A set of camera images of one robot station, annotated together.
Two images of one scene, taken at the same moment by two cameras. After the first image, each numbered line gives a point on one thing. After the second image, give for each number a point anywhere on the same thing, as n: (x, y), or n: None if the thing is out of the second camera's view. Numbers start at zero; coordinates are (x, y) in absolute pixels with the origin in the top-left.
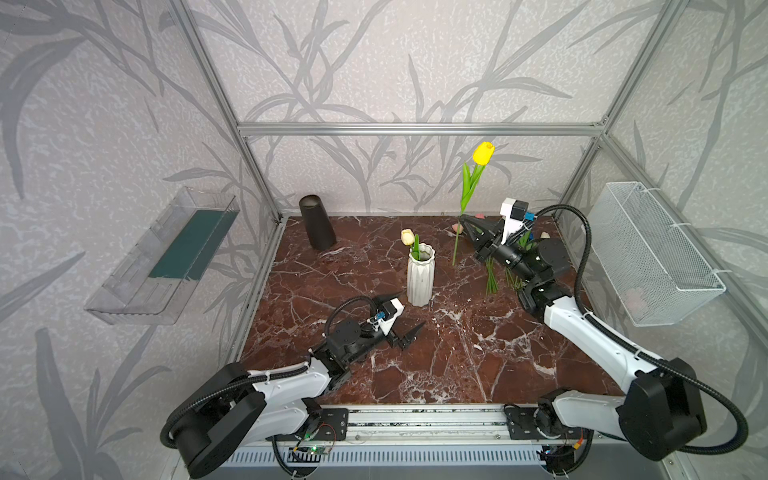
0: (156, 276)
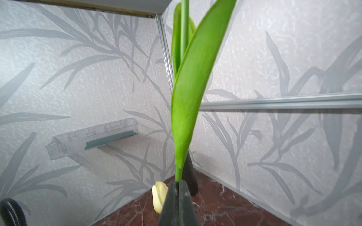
0: (64, 144)
